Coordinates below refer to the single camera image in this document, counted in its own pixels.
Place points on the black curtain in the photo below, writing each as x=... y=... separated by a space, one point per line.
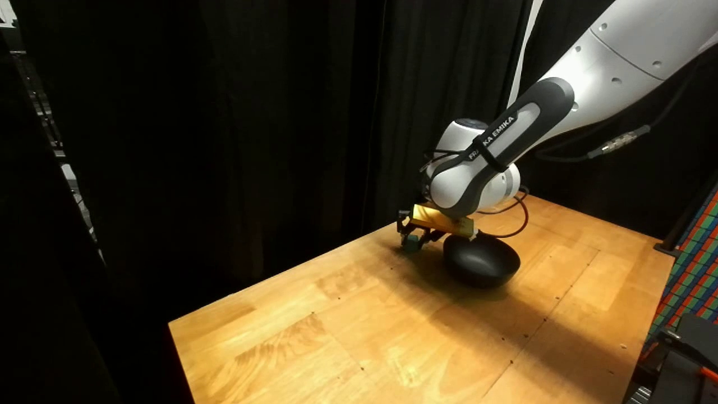
x=248 y=127

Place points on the black bowl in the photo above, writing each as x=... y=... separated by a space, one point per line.
x=482 y=262

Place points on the green block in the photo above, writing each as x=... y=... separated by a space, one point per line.
x=413 y=243

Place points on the metal frame rail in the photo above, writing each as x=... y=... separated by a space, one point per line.
x=64 y=166

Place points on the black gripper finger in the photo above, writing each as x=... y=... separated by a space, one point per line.
x=425 y=238
x=405 y=229

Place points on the white pole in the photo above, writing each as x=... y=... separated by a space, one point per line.
x=520 y=52

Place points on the colourful checkered board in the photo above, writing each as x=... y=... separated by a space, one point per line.
x=691 y=262

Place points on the black equipment with orange parts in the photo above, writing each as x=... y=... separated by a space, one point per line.
x=684 y=366

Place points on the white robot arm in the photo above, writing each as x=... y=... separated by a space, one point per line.
x=538 y=114

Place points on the gold and black gripper body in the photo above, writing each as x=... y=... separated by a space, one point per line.
x=442 y=222

